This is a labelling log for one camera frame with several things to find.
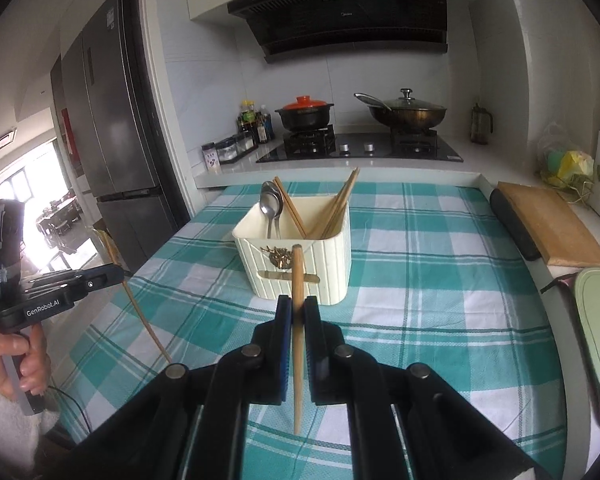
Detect black range hood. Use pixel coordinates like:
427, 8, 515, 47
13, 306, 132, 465
227, 0, 448, 62

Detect grey refrigerator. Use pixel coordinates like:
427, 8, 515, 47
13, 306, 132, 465
60, 0, 189, 273

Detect yellow green plastic bag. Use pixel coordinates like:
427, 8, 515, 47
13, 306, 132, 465
536, 122, 594, 205

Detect steel spoon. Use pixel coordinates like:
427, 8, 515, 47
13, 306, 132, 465
259, 181, 277, 238
270, 190, 284, 238

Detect sauce bottles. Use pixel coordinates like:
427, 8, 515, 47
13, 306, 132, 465
238, 100, 274, 144

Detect dark glass press jug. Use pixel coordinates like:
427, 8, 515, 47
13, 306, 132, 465
469, 103, 493, 145

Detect black gas stove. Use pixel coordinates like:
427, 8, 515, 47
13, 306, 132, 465
258, 126, 464, 164

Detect white spice shaker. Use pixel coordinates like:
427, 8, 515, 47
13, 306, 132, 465
201, 142, 221, 171

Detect black pot orange lid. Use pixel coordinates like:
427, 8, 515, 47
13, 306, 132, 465
276, 96, 334, 133

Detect cream utensil holder box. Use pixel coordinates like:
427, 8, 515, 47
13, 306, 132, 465
230, 194, 353, 307

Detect wooden cutting board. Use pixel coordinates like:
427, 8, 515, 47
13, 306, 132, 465
496, 181, 600, 268

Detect spice jar rack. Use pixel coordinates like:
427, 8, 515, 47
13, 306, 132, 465
215, 133, 257, 165

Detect wooden chopstick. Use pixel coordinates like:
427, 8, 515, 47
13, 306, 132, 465
272, 175, 308, 239
322, 167, 361, 239
277, 181, 311, 239
92, 228, 172, 364
309, 178, 353, 240
317, 169, 358, 239
291, 244, 304, 436

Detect person's left hand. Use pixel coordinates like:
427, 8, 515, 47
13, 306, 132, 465
0, 323, 53, 403

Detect wok with glass lid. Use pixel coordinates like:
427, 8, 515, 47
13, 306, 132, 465
353, 88, 446, 132

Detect teal plaid tablecloth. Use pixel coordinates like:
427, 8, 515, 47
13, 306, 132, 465
54, 183, 566, 478

